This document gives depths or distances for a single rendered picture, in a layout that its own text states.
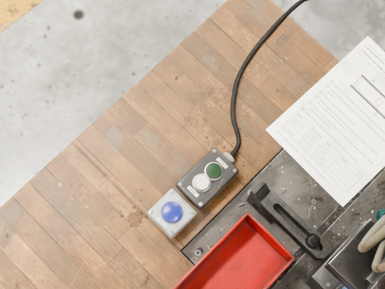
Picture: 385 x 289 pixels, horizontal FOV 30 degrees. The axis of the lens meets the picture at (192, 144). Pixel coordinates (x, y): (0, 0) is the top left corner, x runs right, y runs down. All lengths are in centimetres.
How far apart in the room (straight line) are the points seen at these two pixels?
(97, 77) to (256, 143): 111
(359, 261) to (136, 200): 45
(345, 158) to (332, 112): 10
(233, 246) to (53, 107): 119
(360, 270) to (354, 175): 32
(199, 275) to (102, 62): 124
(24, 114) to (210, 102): 110
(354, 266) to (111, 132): 55
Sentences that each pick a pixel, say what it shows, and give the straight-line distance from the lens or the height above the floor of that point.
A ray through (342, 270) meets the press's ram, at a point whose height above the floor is 114.
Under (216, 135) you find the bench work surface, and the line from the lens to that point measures 141.
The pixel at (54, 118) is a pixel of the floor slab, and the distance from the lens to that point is 239.
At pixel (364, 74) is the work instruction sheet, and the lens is 150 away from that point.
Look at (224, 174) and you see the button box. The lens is 136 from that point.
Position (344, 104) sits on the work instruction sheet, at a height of 90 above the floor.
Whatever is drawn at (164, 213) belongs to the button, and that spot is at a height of 94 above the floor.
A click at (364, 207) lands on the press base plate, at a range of 142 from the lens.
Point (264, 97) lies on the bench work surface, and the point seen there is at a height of 90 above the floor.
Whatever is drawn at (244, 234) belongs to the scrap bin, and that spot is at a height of 91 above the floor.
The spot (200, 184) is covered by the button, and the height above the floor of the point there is 94.
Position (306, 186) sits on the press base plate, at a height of 90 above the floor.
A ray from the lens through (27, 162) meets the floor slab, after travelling 237.
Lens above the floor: 224
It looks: 74 degrees down
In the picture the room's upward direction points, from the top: 5 degrees clockwise
